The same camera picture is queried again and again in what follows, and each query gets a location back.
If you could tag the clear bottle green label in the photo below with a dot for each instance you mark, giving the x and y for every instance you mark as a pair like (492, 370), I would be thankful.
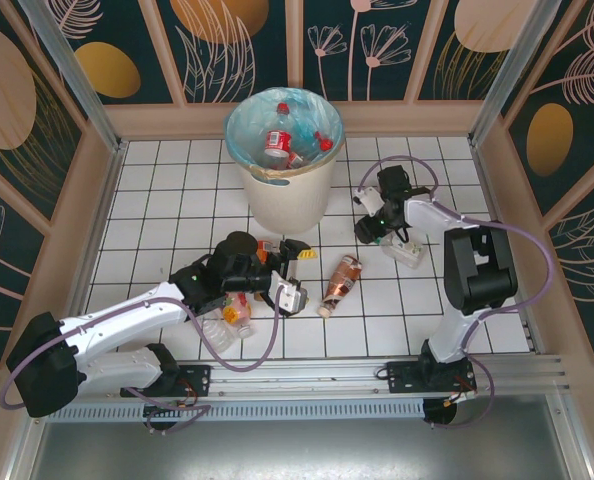
(407, 252)

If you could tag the orange label bottle brown cap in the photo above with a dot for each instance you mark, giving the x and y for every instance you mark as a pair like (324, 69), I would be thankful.
(265, 246)

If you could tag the copper brown drink bottle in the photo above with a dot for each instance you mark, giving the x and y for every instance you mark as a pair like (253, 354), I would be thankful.
(342, 282)

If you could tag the clear bottle pink label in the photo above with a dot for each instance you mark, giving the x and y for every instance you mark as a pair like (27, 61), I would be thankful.
(219, 337)

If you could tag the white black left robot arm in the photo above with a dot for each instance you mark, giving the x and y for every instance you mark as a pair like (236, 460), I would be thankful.
(127, 312)

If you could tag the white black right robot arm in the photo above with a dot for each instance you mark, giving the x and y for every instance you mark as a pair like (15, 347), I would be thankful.
(482, 270)

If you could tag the cream plastic waste bin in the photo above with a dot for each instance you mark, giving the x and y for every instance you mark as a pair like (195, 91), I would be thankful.
(287, 205)

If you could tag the blue plastic bin liner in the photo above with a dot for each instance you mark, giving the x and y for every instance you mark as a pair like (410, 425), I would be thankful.
(247, 120)

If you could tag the aluminium side rail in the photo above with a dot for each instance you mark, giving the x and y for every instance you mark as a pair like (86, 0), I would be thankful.
(484, 175)

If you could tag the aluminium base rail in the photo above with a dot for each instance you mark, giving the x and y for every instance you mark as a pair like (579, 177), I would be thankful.
(297, 377)

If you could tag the aluminium corner post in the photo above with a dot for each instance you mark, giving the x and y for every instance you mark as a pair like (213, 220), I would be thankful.
(512, 70)
(72, 75)

